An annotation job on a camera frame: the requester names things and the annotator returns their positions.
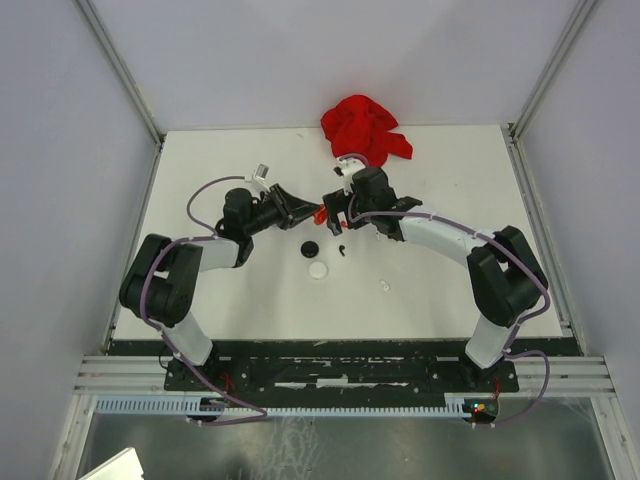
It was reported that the grey metal plate corner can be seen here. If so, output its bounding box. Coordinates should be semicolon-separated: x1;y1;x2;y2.
80;447;144;480

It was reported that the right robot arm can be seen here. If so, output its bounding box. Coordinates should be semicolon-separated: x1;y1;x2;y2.
323;157;551;391

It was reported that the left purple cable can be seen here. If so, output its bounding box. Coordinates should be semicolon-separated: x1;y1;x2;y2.
139;174;269;427

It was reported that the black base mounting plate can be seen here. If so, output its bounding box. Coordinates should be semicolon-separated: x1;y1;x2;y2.
164;342;518;409

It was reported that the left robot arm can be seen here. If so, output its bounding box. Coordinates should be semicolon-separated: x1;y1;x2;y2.
119;184;321;390

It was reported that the white slotted cable duct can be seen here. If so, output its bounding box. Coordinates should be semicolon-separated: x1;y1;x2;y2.
94;395;471;419

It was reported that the white earbud charging case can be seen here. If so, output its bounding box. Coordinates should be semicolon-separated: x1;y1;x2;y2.
308;261;329;280

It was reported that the orange earbud charging case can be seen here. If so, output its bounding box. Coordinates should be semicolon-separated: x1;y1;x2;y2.
313;207;328;226

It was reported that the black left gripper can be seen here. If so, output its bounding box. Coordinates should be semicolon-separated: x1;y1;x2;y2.
244;183;320;237

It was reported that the red crumpled cloth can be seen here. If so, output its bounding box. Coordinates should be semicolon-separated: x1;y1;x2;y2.
320;95;413;167

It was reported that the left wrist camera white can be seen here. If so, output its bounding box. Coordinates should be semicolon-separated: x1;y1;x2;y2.
245;164;269;192

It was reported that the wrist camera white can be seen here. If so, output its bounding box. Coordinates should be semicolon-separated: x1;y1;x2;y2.
334;153;369;194
245;164;269;192

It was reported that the aluminium frame post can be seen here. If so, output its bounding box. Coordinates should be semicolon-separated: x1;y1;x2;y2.
508;0;601;144
72;0;164;145

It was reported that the aluminium front rail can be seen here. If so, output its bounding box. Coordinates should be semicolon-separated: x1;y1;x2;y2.
73;356;616;398

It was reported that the right aluminium frame post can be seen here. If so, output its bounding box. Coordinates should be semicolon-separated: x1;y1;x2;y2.
508;0;601;144

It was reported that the black earbud charging case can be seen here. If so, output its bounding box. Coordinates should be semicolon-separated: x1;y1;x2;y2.
300;241;320;258

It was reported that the left aluminium frame post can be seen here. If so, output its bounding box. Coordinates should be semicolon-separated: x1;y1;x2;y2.
72;0;164;145

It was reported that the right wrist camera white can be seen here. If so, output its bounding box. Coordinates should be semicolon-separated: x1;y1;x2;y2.
334;153;369;194

